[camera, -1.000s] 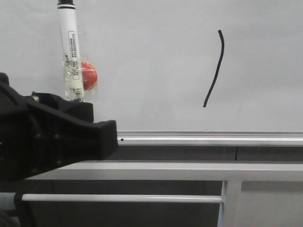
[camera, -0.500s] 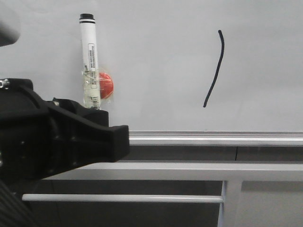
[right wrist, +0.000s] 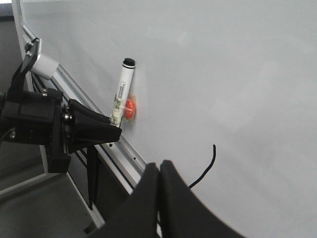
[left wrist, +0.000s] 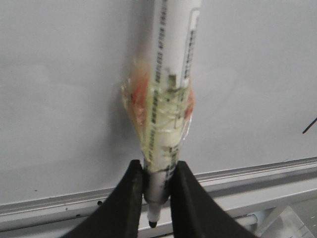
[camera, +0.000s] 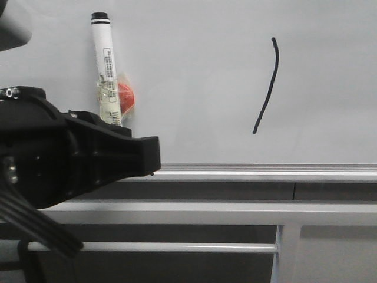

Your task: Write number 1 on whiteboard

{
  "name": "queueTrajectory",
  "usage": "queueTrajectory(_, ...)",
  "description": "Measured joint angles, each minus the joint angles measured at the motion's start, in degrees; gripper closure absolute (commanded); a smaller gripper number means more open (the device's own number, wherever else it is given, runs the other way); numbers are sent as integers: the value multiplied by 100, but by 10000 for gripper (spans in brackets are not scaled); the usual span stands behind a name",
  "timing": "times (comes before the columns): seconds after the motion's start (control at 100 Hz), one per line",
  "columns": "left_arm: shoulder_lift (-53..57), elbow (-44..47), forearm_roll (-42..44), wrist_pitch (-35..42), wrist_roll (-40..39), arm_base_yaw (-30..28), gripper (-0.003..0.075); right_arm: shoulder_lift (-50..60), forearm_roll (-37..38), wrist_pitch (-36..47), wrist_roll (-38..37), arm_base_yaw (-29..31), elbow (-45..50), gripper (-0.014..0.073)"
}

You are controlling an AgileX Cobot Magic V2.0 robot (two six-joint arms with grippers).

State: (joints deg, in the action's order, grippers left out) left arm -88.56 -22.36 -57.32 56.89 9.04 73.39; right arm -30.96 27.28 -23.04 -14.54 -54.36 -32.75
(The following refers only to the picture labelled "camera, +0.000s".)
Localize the white whiteboard marker pen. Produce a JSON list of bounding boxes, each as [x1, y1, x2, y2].
[[91, 12, 122, 126]]

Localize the white whiteboard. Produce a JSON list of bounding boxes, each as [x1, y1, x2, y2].
[[1, 1, 376, 164]]

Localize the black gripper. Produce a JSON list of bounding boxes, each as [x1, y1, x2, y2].
[[1, 86, 161, 209]]

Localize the white metal stand frame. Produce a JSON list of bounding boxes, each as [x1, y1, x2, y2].
[[0, 199, 377, 283]]

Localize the white horizontal metal rod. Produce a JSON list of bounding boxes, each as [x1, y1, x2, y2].
[[26, 241, 280, 254]]

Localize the aluminium whiteboard tray rail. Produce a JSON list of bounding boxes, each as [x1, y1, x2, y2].
[[124, 163, 376, 183]]

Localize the red round magnet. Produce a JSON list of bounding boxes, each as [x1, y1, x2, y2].
[[118, 83, 135, 114]]

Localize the black ribbed cable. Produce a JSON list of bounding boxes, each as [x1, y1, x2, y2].
[[0, 173, 85, 260]]

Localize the black marker stroke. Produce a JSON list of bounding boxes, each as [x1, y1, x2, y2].
[[252, 37, 280, 134]]

